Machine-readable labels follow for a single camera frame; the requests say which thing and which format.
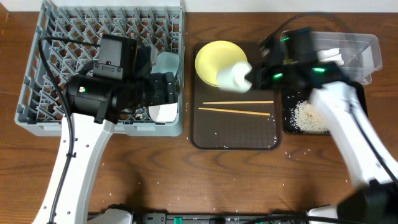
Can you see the wooden chopstick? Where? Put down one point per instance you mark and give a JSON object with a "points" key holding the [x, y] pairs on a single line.
{"points": [[237, 102], [236, 111]]}

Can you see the white paper cup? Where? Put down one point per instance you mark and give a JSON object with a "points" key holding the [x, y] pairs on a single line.
{"points": [[233, 78]]}

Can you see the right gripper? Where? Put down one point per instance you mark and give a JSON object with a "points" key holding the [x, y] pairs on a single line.
{"points": [[262, 83]]}

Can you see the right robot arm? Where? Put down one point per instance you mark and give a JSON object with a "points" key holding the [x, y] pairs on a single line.
{"points": [[372, 169]]}

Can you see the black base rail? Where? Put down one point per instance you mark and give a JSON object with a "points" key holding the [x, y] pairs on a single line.
{"points": [[202, 218]]}

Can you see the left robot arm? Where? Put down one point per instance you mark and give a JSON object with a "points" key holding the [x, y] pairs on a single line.
{"points": [[88, 123]]}

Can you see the upper wooden chopstick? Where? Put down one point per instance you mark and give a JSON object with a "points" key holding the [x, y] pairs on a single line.
{"points": [[237, 102]]}

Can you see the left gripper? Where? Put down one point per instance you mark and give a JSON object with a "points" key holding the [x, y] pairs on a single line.
{"points": [[170, 88]]}

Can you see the grey dish rack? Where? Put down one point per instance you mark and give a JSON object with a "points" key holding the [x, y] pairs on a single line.
{"points": [[67, 36]]}

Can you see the black waste tray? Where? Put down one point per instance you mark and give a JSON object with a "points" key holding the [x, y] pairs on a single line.
{"points": [[289, 100]]}

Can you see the white paper napkin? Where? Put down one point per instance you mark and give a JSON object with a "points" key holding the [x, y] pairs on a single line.
{"points": [[331, 55]]}

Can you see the lower wooden chopstick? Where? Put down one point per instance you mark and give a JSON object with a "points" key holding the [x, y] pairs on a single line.
{"points": [[236, 111]]}

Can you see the pink white bowl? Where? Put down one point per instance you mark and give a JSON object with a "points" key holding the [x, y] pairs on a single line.
{"points": [[163, 113]]}

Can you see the yellow plate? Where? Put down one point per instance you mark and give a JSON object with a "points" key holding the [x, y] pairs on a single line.
{"points": [[215, 56]]}

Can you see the light blue bowl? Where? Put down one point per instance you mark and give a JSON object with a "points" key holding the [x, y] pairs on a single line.
{"points": [[166, 62]]}

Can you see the clear plastic bin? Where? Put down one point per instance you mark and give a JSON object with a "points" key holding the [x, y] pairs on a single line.
{"points": [[361, 54]]}

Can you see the dark brown serving tray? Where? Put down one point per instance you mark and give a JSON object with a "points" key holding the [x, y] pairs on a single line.
{"points": [[230, 131]]}

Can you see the pile of rice waste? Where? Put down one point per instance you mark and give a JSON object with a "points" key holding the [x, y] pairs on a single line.
{"points": [[307, 120]]}

